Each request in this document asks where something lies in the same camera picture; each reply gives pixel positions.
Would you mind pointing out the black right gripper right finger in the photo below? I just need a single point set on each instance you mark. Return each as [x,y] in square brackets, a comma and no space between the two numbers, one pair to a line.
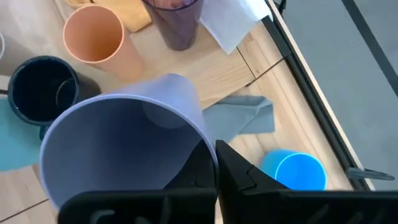
[236,174]

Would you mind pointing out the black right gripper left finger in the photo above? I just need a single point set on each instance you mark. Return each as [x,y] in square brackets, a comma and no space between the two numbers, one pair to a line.
[199,171]

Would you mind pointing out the light blue plastic mug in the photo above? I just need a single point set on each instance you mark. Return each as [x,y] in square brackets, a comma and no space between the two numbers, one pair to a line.
[298,171]

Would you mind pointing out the smooth white towel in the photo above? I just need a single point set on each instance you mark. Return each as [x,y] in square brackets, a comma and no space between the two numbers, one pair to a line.
[233,21]

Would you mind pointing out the lavender plastic cup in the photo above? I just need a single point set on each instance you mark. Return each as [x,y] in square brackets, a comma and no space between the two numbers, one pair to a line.
[124,149]

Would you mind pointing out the purple translucent tumbler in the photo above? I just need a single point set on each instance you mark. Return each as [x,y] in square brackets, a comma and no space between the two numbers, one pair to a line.
[177,28]

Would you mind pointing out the teal towel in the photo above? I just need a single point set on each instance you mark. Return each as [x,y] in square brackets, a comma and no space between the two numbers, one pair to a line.
[15,140]

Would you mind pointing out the grey-blue towel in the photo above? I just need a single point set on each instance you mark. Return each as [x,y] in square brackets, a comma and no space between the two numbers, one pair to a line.
[236,115]

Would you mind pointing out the yellow waffle towel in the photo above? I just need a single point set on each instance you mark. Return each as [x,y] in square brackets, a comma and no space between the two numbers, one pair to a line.
[133,15]

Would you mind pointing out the orange plastic cup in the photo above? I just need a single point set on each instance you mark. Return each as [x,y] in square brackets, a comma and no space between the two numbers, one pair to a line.
[93,34]

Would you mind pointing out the dark navy ceramic mug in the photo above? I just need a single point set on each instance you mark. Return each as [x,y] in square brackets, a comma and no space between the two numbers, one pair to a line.
[40,90]

